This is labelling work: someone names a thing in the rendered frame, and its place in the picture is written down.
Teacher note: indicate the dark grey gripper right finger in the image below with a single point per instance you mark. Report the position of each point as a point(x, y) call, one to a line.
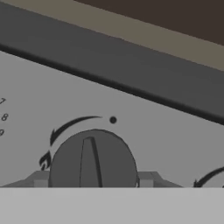
point(150, 180)

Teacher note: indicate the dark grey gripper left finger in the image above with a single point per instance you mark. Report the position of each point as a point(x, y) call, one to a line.
point(39, 180)

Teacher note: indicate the dark grey round stove knob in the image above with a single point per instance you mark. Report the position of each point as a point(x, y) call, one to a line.
point(93, 160)

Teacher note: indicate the grey stove with black top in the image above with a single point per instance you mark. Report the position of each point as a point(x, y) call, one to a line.
point(163, 116)

